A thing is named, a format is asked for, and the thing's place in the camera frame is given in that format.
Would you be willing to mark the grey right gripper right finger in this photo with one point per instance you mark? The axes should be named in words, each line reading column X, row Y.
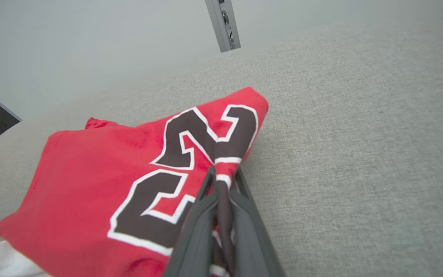
column 250, row 238

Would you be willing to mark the grey metal partition post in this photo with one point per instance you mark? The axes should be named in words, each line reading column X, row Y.
column 221, row 27

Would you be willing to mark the grey fabric sofa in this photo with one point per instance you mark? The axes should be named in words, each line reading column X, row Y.
column 360, row 154

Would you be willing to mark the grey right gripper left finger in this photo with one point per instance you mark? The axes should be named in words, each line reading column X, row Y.
column 194, row 238

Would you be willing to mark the red and white basketball jersey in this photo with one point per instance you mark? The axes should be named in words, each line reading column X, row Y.
column 83, row 184

